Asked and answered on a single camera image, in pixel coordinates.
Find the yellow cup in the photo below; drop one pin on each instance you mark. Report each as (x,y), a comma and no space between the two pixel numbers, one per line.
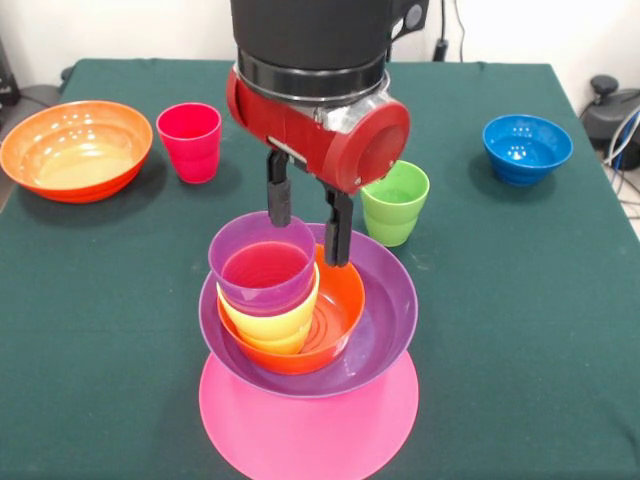
(280,325)

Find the green cup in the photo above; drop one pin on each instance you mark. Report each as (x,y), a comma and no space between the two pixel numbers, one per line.
(395,215)

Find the blue bowl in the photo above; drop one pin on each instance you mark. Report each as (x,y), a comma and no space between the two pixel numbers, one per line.
(527,150)

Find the black pedestal foot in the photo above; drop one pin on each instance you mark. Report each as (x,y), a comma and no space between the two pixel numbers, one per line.
(607,120)
(42,92)

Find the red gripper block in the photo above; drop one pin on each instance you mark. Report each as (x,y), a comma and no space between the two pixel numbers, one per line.
(360,145)

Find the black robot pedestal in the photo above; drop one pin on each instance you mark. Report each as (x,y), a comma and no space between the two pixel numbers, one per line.
(395,45)

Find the red cup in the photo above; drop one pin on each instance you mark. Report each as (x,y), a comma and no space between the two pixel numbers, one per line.
(190,150)

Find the pink bowl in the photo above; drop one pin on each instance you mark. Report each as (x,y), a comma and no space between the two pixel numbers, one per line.
(300,435)

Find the purple bowl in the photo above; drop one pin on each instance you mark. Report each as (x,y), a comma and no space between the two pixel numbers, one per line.
(385,310)

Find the small orange bowl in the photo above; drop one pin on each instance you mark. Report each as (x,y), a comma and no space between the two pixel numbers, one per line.
(345,300)

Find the dark green tablecloth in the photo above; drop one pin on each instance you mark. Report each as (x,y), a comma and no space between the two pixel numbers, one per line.
(500,350)

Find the purple cup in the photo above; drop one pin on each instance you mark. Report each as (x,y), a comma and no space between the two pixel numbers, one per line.
(260,290)

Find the large orange bowl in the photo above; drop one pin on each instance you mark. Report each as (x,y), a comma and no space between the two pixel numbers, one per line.
(65,145)

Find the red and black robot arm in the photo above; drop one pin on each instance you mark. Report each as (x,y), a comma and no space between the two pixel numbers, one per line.
(310,30)

